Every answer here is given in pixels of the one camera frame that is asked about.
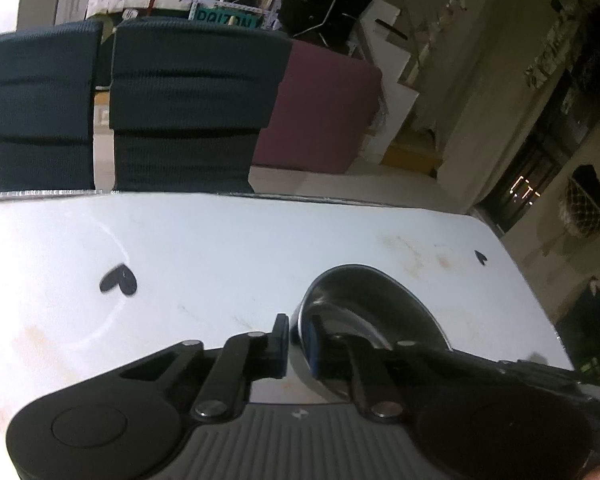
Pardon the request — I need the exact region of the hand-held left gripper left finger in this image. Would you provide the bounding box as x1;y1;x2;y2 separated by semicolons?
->
120;312;290;422

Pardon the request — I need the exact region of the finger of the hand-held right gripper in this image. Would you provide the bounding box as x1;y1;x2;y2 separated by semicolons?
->
445;350;504;384

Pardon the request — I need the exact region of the dark object on floor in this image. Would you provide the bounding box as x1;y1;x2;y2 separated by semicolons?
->
555;277;600;361

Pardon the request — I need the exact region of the white staircase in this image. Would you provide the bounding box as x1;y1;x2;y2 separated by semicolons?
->
360;0;461;176

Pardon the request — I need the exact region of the black patterned curtain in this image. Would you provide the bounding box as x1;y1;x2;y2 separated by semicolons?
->
524;0;600;121

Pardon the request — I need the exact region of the oval steel bowl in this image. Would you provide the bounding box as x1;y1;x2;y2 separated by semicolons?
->
287;264;454;405

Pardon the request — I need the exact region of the maroon chair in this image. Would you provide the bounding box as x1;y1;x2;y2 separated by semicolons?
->
251;40;384;175

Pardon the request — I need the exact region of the teal sign box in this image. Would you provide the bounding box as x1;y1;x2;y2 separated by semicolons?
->
194;4;261;30

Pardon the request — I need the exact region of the dark blue chair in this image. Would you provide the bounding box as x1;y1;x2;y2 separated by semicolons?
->
108;16;294;194
0;20;104;195

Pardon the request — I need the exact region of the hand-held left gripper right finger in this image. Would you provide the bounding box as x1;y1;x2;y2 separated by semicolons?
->
302;312;483;422

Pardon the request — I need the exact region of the hanging wicker chair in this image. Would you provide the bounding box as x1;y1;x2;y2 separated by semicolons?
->
559;164;600;237

